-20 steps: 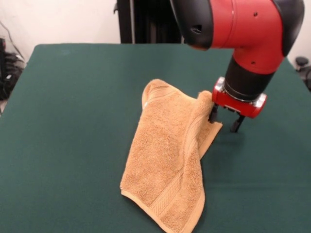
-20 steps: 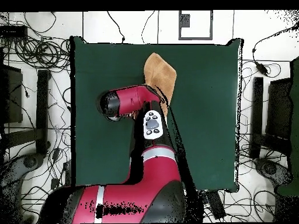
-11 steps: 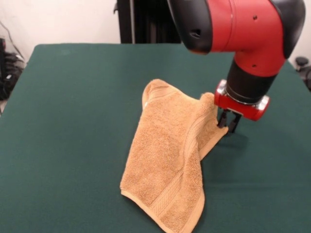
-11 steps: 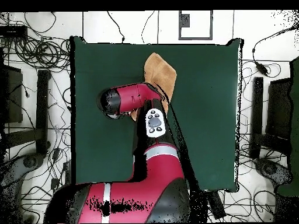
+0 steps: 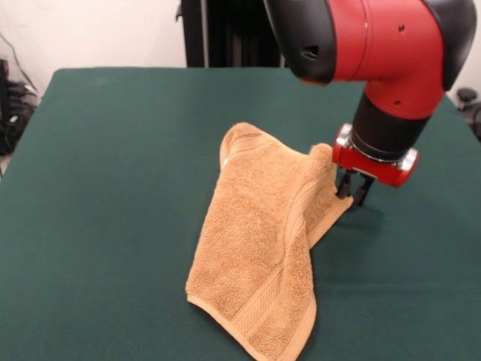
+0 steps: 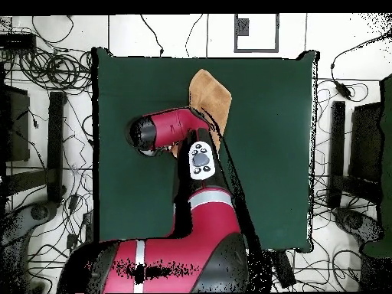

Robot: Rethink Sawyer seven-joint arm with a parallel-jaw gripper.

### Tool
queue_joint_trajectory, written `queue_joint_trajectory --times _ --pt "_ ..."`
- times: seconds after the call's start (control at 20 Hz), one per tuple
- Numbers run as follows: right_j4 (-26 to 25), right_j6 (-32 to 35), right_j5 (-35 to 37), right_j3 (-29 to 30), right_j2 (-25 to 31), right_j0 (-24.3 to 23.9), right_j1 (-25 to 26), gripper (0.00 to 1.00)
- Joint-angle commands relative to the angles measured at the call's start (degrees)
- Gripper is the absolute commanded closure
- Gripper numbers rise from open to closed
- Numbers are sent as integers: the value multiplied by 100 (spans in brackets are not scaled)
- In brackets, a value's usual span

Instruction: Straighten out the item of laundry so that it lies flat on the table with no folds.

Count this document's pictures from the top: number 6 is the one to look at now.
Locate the long black power strip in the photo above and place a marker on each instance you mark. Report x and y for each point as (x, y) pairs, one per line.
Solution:
(88, 226)

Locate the grey square floor frame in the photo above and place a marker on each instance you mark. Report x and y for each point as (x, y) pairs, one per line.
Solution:
(256, 50)

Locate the dark green table cloth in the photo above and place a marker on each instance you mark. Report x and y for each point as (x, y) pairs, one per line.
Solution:
(269, 153)

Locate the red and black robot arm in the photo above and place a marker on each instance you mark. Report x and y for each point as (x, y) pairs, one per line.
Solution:
(171, 125)

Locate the black rectangular floor box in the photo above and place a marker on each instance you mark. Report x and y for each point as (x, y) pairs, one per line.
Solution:
(284, 269)

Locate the black power adapter brick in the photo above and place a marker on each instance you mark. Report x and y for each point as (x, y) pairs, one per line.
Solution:
(342, 89)

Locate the small black power adapter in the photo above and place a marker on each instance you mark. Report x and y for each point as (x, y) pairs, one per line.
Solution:
(73, 202)
(72, 239)

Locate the tan terry towel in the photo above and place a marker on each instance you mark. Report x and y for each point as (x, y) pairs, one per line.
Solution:
(211, 95)

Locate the black equipment box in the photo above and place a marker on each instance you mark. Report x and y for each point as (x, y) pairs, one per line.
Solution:
(366, 144)
(16, 128)

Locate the grey stand base with caster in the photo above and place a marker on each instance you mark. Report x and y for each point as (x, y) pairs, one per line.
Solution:
(352, 220)
(39, 212)

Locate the dark grey square plate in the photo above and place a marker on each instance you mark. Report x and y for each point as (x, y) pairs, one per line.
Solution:
(243, 27)

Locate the black stand foot bar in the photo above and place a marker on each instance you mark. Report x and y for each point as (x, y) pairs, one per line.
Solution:
(336, 153)
(55, 147)

